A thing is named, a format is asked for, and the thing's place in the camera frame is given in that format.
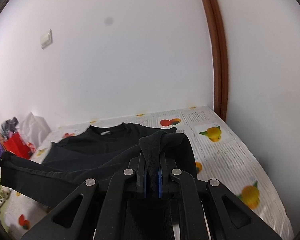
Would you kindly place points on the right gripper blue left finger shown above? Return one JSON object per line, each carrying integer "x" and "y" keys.
{"x": 92, "y": 211}

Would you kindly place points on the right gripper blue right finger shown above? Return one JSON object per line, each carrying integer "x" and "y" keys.
{"x": 208, "y": 209}

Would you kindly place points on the black long-sleeve sweatshirt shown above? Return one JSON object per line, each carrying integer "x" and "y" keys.
{"x": 97, "y": 153}

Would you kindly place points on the red paper gift bag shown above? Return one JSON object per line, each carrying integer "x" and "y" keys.
{"x": 17, "y": 146}

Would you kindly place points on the plaid dark cloth bundle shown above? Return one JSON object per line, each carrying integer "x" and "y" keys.
{"x": 8, "y": 128}

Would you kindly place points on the fruit print table cover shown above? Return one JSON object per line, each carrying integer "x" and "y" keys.
{"x": 227, "y": 160}

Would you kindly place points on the white plastic bag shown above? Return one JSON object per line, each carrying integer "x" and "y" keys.
{"x": 33, "y": 130}

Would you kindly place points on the brown wooden door frame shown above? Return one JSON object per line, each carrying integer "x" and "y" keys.
{"x": 219, "y": 57}

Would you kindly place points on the white wall light switch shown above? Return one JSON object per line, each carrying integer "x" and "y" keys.
{"x": 46, "y": 39}

